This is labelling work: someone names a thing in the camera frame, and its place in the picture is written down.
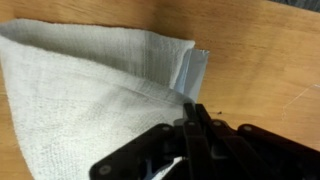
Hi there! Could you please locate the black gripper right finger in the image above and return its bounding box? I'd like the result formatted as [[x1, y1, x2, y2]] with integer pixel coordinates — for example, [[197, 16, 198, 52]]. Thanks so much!
[[194, 103, 320, 180]]

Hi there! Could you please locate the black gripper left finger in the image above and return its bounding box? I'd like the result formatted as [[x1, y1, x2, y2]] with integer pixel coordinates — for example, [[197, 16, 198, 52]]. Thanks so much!
[[88, 102, 214, 180]]

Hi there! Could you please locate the white terry cloth towel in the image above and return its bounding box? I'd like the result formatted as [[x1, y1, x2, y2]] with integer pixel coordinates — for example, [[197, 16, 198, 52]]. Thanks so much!
[[0, 18, 211, 180]]

